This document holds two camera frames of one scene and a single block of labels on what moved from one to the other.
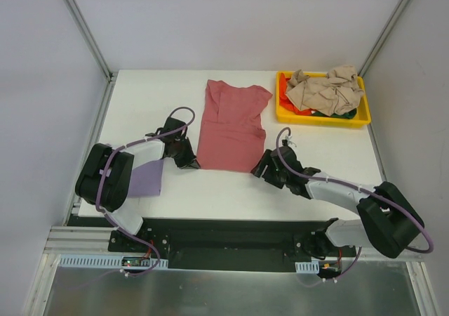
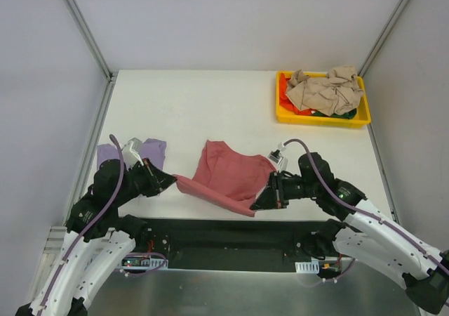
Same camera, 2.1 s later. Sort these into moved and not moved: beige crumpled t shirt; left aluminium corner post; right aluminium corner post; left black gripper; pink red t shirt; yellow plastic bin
Moved: left black gripper; pink red t shirt
Not moved: yellow plastic bin; right aluminium corner post; beige crumpled t shirt; left aluminium corner post
